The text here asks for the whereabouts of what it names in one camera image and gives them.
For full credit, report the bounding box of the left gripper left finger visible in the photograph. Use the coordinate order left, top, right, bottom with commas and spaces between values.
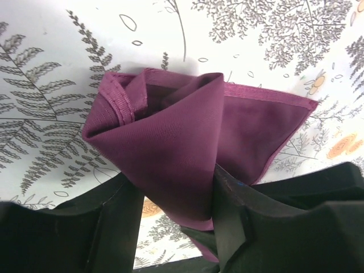
1, 174, 144, 272

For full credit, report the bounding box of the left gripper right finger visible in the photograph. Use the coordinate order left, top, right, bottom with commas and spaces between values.
213, 162, 363, 272

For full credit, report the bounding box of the purple satin napkin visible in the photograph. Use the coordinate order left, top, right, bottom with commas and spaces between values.
81, 71, 319, 262

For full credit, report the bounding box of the floral tablecloth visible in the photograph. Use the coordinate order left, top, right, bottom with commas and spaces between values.
1, 1, 363, 272

